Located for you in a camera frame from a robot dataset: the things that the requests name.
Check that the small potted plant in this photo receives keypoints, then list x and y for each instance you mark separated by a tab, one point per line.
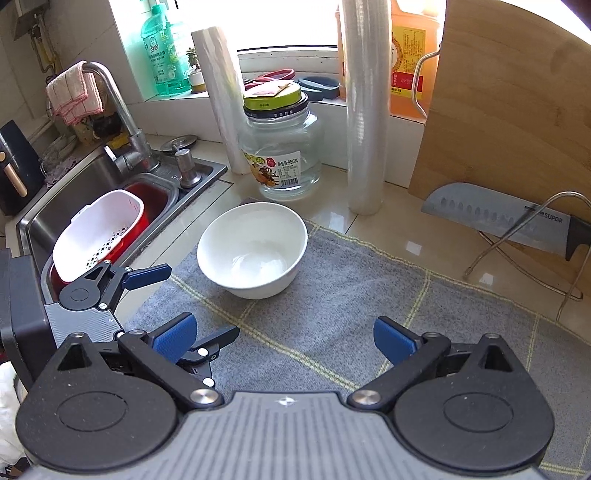
196	81

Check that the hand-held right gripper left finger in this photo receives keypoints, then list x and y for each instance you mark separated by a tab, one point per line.
178	334

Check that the large plastic wrap roll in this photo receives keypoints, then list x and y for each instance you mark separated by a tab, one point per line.
367	138

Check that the grey wall box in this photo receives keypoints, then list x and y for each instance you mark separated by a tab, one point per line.
30	18

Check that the metal sink soap dispenser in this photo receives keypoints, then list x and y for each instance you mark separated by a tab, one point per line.
187	168

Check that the stainless steel sink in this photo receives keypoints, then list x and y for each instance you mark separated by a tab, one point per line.
83	184

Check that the white colander basket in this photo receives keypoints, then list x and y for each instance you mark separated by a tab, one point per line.
97	221

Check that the round metal lid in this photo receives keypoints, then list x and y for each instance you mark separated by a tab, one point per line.
178	143

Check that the white crumpled cloth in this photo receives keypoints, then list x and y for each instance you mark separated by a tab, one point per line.
11	406

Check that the dark blue dish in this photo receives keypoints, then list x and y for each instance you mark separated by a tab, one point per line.
318	90

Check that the metal faucet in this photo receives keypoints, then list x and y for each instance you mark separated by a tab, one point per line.
124	115

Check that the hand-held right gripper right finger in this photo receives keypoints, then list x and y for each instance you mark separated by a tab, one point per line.
392	339

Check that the small plastic wrap roll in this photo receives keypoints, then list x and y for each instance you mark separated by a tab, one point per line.
221	101

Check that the red basin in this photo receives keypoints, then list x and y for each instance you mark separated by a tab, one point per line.
147	198

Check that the white bowl with pink flowers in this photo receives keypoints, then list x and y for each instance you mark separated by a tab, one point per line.
251	240

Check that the green dish soap bottle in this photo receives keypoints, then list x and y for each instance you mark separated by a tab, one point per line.
164	60

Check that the orange cooking oil jug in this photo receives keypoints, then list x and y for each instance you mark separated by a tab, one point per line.
408	69

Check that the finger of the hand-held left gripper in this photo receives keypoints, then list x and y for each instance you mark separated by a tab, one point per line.
217	339
147	276

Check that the bamboo cutting board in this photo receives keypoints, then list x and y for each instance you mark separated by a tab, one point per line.
508	115

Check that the grey checked towel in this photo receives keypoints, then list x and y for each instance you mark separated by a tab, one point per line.
323	300

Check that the pink checked dishcloth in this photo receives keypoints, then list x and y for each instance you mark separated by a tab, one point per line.
69	97

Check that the black kitchen appliance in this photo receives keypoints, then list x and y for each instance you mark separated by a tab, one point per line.
18	161

